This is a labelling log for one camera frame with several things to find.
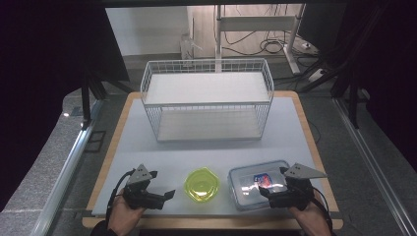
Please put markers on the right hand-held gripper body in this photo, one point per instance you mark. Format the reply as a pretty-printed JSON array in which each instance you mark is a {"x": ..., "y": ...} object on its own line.
[{"x": 296, "y": 195}]

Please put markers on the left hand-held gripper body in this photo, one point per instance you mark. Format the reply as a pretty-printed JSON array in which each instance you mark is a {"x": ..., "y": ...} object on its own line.
[{"x": 142, "y": 196}]

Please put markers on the clear lidded food container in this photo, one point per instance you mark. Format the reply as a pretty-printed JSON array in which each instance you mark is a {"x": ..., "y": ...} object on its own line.
[{"x": 244, "y": 193}]

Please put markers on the yellow-green round plastic container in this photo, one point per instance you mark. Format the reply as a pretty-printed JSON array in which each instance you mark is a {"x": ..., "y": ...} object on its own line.
[{"x": 201, "y": 185}]

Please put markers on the person's left hand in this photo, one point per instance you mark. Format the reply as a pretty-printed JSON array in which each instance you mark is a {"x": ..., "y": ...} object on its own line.
[{"x": 123, "y": 218}]

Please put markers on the person's right hand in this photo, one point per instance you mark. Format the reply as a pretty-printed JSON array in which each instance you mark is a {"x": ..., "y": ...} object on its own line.
[{"x": 314, "y": 219}]

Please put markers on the light grey table mat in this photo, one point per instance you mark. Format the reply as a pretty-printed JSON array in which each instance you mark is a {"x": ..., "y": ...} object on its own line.
[{"x": 203, "y": 157}]

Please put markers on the black metal stand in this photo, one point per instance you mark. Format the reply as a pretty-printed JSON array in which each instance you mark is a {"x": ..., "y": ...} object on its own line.
[
  {"x": 86, "y": 98},
  {"x": 352, "y": 98}
]

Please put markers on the white power strip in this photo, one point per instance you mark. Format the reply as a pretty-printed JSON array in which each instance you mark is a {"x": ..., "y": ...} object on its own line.
[{"x": 316, "y": 75}]

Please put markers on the clear plastic holder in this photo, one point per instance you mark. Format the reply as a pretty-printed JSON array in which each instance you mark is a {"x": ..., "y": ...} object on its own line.
[{"x": 188, "y": 46}]

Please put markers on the black floor frame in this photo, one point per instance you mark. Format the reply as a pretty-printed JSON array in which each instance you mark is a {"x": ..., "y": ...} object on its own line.
[{"x": 95, "y": 141}]

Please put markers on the aluminium rail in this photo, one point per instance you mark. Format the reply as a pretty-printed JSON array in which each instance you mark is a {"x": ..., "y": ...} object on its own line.
[
  {"x": 65, "y": 177},
  {"x": 373, "y": 167}
]

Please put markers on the white metal desk frame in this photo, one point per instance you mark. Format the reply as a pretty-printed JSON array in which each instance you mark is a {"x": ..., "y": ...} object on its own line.
[{"x": 255, "y": 23}]

